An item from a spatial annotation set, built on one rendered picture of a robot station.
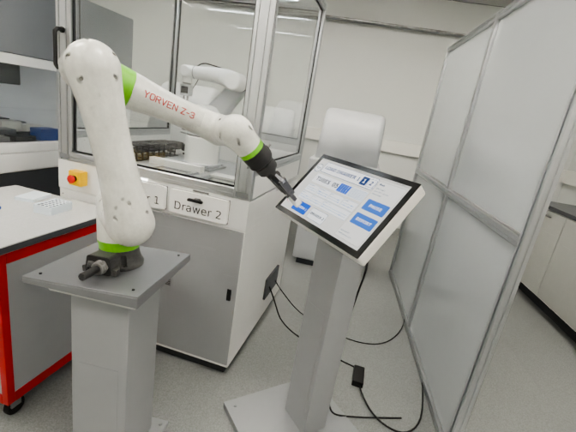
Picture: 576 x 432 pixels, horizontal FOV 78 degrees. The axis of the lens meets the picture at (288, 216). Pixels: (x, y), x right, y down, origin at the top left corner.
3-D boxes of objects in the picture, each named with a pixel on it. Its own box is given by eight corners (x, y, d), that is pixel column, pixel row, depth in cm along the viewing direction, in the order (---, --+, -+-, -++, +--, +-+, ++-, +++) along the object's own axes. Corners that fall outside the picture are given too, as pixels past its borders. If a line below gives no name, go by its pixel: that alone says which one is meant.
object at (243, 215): (245, 232, 161) (249, 201, 157) (58, 186, 182) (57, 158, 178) (295, 195, 250) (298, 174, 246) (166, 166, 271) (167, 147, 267)
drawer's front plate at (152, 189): (164, 210, 167) (165, 187, 164) (111, 196, 173) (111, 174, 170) (165, 209, 169) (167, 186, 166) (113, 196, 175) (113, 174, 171)
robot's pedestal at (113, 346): (128, 493, 124) (136, 301, 103) (49, 471, 127) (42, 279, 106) (168, 423, 153) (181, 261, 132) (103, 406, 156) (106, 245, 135)
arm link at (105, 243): (101, 258, 106) (100, 195, 101) (93, 241, 118) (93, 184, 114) (147, 253, 114) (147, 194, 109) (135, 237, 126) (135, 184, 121)
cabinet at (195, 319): (227, 380, 182) (247, 233, 160) (61, 322, 204) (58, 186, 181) (279, 297, 272) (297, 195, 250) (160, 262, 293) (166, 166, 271)
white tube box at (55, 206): (51, 216, 153) (51, 207, 152) (33, 212, 154) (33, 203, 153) (72, 209, 165) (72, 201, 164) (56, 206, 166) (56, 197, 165)
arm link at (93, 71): (116, 259, 95) (55, 35, 76) (105, 239, 108) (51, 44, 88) (165, 244, 101) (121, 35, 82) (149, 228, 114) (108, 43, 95)
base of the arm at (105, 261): (101, 291, 99) (101, 271, 98) (54, 281, 102) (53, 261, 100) (152, 259, 124) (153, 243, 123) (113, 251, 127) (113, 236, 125)
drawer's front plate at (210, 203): (225, 225, 160) (228, 201, 157) (168, 211, 166) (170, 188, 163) (227, 224, 162) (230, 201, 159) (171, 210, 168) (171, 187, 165)
